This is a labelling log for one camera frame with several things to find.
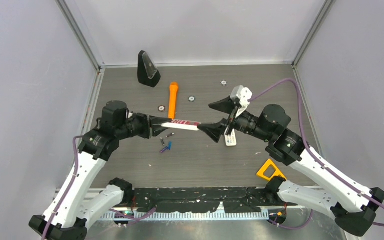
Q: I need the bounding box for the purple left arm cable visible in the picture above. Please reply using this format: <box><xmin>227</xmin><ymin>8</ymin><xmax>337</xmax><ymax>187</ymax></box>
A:
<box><xmin>41</xmin><ymin>135</ymin><xmax>87</xmax><ymax>240</ymax></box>

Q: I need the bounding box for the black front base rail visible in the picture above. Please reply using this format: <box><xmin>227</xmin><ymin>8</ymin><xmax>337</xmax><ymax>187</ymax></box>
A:
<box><xmin>134</xmin><ymin>186</ymin><xmax>285</xmax><ymax>214</ymax></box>

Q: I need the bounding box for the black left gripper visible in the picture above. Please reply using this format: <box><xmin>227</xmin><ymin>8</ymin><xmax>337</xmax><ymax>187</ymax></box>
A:
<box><xmin>116</xmin><ymin>112</ymin><xmax>172</xmax><ymax>140</ymax></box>

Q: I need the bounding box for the black wedge stand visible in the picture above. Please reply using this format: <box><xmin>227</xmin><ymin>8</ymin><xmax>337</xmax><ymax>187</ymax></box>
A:
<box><xmin>137</xmin><ymin>50</ymin><xmax>161</xmax><ymax>88</ymax></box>

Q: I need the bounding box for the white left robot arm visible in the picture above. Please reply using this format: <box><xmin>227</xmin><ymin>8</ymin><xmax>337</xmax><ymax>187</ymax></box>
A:
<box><xmin>29</xmin><ymin>100</ymin><xmax>171</xmax><ymax>240</ymax></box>

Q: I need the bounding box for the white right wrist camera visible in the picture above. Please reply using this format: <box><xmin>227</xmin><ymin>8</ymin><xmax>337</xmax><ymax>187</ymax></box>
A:
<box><xmin>230</xmin><ymin>85</ymin><xmax>253</xmax><ymax>119</ymax></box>

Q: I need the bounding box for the yellow triangular frame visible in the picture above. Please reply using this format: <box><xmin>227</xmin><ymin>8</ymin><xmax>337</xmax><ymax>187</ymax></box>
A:
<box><xmin>256</xmin><ymin>158</ymin><xmax>286</xmax><ymax>182</ymax></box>

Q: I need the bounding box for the black orange battery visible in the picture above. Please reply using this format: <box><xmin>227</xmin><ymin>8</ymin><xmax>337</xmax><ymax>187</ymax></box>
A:
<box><xmin>166</xmin><ymin>132</ymin><xmax>175</xmax><ymax>138</ymax></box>

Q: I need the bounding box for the poker chip far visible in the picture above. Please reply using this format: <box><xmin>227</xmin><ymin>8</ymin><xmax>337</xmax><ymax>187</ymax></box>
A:
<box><xmin>220</xmin><ymin>80</ymin><xmax>228</xmax><ymax>86</ymax></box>

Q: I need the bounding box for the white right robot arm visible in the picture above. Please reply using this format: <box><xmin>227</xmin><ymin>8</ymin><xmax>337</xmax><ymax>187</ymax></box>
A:
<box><xmin>198</xmin><ymin>97</ymin><xmax>384</xmax><ymax>237</ymax></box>

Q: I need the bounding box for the red white remote control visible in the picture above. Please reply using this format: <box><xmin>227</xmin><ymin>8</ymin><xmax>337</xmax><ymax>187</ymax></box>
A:
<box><xmin>161</xmin><ymin>119</ymin><xmax>201</xmax><ymax>131</ymax></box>

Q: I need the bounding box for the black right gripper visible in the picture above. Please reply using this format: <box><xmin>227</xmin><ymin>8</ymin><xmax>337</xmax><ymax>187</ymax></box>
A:
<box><xmin>197</xmin><ymin>96</ymin><xmax>273</xmax><ymax>143</ymax></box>

